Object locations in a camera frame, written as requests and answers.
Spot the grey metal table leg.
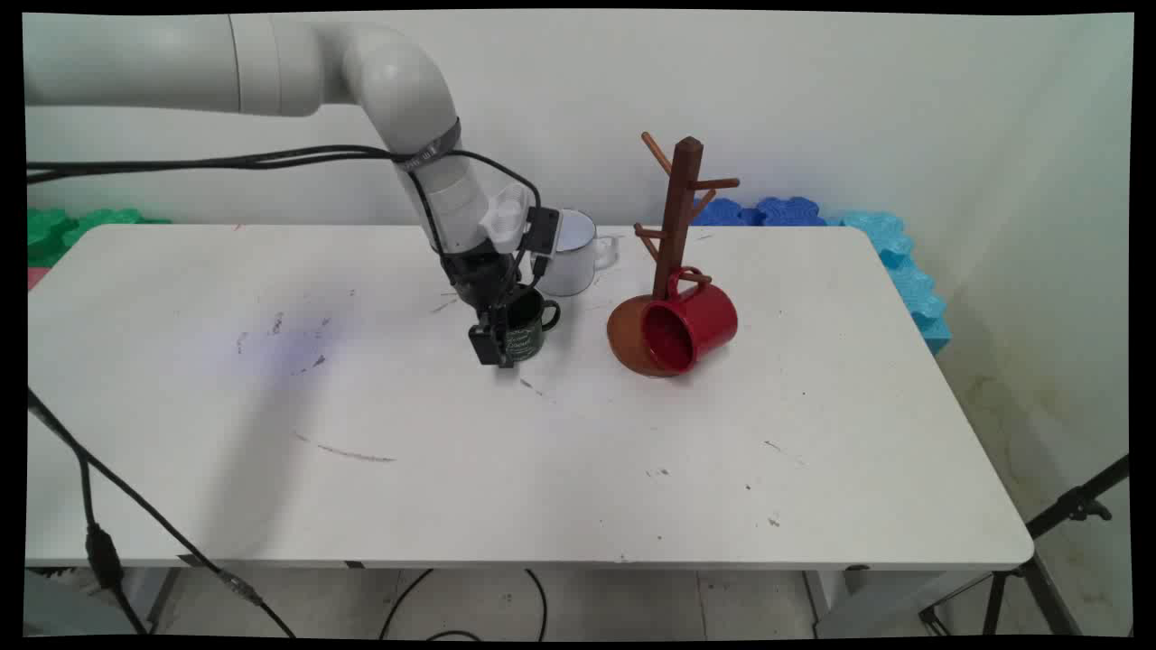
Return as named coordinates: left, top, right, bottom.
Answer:
left=144, top=567, right=182, bottom=633

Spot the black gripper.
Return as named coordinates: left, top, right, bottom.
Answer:
left=440, top=246, right=525, bottom=369

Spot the black looped floor cable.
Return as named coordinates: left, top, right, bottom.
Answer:
left=378, top=568, right=550, bottom=643

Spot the red speckled enamel mug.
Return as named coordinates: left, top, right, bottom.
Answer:
left=639, top=266, right=740, bottom=376

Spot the white enamel mug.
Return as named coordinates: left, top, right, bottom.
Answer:
left=539, top=209, right=621, bottom=298

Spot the thick black cable with plug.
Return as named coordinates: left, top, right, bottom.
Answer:
left=78, top=454, right=151, bottom=636

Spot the dark green printed mug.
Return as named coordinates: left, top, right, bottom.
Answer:
left=499, top=283, right=563, bottom=365

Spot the light blue foam mat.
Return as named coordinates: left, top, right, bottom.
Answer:
left=825, top=209, right=953, bottom=356

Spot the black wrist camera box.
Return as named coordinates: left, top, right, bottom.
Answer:
left=522, top=206, right=564, bottom=277

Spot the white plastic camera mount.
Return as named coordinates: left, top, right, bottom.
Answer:
left=479, top=183, right=536, bottom=255

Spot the green foam mat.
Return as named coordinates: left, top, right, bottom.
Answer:
left=26, top=208, right=173, bottom=269

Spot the black tripod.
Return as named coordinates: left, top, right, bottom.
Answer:
left=918, top=453, right=1131, bottom=638

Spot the grey velcro cable strap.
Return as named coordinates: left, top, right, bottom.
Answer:
left=396, top=117, right=464, bottom=173

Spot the brown wooden mug tree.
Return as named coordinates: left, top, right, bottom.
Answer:
left=606, top=133, right=742, bottom=379

